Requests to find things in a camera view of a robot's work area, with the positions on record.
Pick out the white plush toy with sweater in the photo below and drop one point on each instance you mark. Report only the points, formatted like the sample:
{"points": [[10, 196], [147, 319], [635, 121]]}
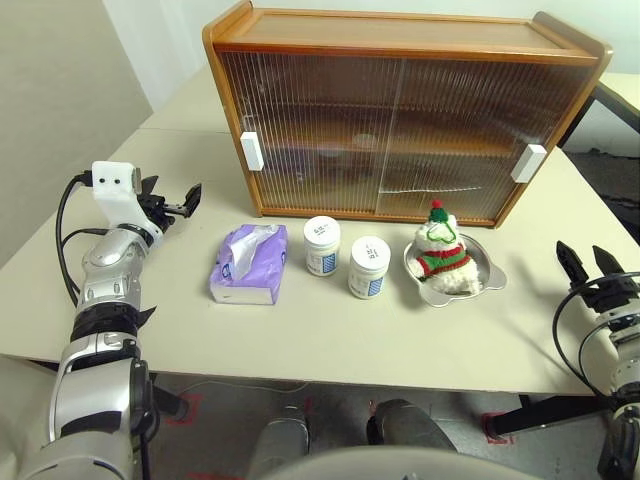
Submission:
{"points": [[445, 260]]}

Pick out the black table leg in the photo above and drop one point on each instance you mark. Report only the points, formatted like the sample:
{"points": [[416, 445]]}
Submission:
{"points": [[545, 417], [172, 400]]}

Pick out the side table with black frame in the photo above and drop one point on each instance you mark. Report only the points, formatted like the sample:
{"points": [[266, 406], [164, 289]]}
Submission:
{"points": [[612, 100]]}

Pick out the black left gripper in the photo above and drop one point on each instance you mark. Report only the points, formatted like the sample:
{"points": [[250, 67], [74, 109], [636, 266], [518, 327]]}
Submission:
{"points": [[156, 209]]}

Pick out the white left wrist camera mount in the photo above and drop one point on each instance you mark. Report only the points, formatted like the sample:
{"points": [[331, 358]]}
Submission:
{"points": [[112, 190]]}

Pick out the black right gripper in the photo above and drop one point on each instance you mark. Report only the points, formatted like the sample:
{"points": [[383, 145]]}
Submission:
{"points": [[612, 292]]}

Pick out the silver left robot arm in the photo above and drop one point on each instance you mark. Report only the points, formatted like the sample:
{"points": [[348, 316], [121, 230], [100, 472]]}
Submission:
{"points": [[100, 390]]}

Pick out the wooden cabinet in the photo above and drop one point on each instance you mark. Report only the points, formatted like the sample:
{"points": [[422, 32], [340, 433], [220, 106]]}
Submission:
{"points": [[380, 35]]}

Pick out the purple tissue pack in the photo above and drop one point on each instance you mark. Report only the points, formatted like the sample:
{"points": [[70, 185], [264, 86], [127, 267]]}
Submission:
{"points": [[270, 260]]}

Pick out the ribbed translucent sliding door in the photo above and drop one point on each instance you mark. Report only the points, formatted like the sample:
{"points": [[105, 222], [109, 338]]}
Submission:
{"points": [[475, 115], [320, 110]]}

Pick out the silver metal tray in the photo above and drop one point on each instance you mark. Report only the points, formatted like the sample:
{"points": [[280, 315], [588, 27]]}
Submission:
{"points": [[492, 280]]}

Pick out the white plastic jar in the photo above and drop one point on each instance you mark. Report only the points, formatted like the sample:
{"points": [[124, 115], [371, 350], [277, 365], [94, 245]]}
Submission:
{"points": [[322, 250], [368, 272]]}

